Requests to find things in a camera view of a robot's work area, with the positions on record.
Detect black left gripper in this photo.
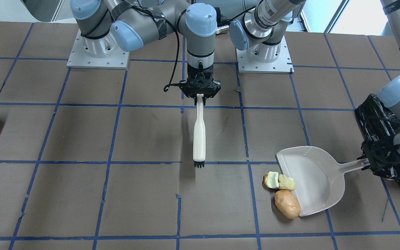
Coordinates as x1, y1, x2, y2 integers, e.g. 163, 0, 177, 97
361, 133, 400, 179

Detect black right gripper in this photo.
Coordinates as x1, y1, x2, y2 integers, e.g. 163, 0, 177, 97
180, 66, 221, 104

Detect white brush black bristles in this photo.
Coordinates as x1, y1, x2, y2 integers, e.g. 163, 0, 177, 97
193, 94, 206, 169

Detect white plastic dustpan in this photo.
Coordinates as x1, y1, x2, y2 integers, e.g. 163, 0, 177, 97
276, 146, 369, 217

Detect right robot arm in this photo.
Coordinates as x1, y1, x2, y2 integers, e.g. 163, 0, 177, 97
68, 0, 221, 107

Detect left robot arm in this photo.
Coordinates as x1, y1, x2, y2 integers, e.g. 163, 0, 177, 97
236, 31, 400, 163

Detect small yellowish trash chunk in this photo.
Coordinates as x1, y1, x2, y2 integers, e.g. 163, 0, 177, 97
278, 174, 296, 191

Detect orange crumpled trash lump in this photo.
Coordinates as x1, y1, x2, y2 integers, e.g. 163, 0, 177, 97
274, 190, 301, 219

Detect pale green trash chunk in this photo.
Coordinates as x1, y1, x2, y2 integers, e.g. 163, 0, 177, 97
263, 171, 279, 189

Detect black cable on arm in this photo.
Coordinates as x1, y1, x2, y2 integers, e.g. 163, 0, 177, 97
131, 3, 190, 93

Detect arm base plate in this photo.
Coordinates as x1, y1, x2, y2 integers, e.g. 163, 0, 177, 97
67, 30, 129, 70
235, 36, 295, 74

